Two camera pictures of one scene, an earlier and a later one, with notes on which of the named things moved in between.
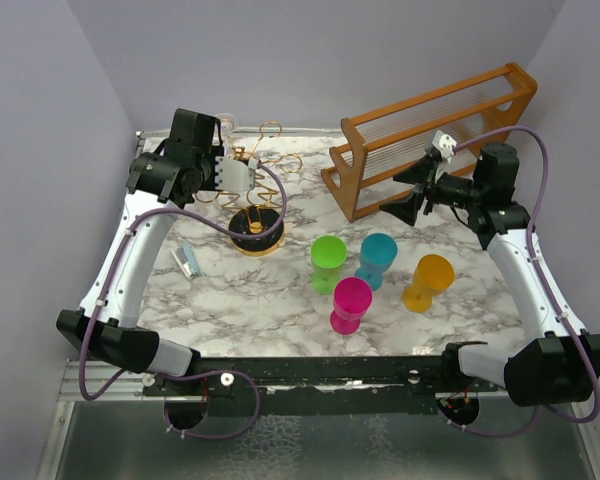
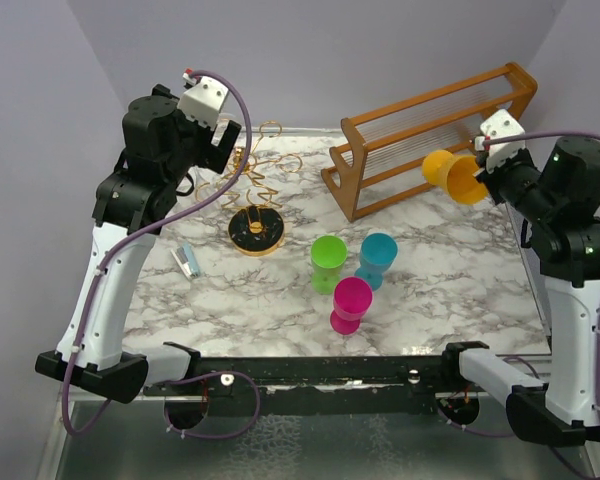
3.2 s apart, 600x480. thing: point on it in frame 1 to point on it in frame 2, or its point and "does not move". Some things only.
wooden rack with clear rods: (454, 123) does not move
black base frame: (323, 385) does not move
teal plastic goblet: (377, 253) does not move
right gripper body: (447, 189) to (515, 182)
